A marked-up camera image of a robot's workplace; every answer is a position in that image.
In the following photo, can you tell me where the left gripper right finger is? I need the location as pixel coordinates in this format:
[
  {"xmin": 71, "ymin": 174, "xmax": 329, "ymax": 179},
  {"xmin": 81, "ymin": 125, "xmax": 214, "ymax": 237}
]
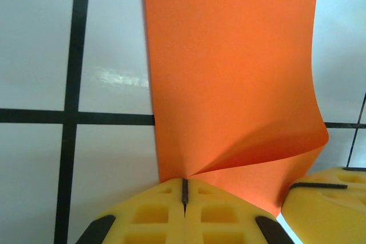
[{"xmin": 185, "ymin": 178, "xmax": 289, "ymax": 244}]

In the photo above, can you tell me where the orange paper sheet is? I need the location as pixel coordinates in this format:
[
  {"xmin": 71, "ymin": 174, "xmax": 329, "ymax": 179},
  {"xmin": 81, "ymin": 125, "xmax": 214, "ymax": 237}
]
[{"xmin": 140, "ymin": 0, "xmax": 329, "ymax": 219}]

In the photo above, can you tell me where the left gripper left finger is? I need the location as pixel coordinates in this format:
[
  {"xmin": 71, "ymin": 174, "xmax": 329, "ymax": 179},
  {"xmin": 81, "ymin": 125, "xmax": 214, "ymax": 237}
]
[{"xmin": 75, "ymin": 178, "xmax": 186, "ymax": 244}]

